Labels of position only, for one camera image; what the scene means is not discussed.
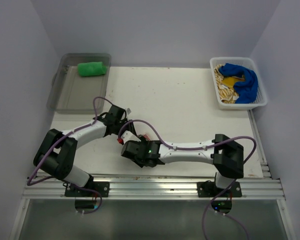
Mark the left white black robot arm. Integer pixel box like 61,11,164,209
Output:
27,105,134,197

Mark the printed patterned towel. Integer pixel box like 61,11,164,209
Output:
142,134,151,141

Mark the aluminium mounting rail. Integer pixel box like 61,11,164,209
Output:
22,175,285,200

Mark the blue cloth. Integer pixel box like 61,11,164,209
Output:
218,63,259,104

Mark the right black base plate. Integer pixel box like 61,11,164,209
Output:
196,180,243,198

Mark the white perforated plastic basket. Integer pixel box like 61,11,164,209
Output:
210,57,268,110

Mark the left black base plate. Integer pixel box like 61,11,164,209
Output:
62,181,110,198

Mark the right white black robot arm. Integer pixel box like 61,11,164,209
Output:
118,131,244,197

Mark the yellow striped cloth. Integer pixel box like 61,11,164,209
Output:
213,65,245,104

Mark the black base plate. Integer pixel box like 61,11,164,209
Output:
196,180,243,198
62,181,110,198

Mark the clear grey plastic bin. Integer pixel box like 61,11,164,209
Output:
46,53,111,115

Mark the green microfiber towel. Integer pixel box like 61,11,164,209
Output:
77,61,107,77

